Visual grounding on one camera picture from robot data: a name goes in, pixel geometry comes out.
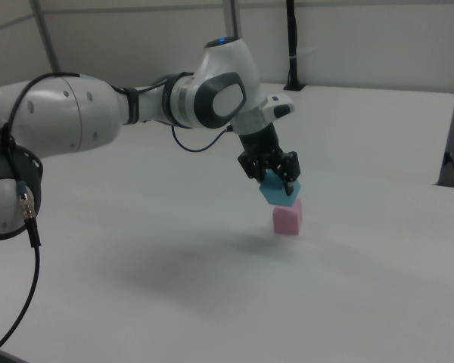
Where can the thin aluminium frame post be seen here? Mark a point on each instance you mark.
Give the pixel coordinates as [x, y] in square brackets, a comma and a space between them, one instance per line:
[45, 34]

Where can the black camera stand pole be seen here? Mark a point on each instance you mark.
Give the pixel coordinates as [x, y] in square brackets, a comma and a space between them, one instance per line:
[293, 38]

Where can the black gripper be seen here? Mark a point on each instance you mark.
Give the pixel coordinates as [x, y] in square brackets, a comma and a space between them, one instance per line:
[259, 145]

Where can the blue cube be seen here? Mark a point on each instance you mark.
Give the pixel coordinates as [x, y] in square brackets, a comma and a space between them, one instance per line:
[274, 193]

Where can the wide aluminium frame post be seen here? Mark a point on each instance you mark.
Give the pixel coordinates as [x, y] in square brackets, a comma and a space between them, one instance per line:
[232, 19]

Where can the pink cube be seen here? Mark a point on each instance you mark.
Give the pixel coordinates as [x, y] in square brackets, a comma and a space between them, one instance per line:
[285, 221]

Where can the white table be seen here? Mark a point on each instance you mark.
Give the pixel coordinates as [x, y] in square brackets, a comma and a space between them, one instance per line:
[363, 128]

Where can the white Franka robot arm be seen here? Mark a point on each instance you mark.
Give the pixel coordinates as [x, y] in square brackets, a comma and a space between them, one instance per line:
[79, 113]

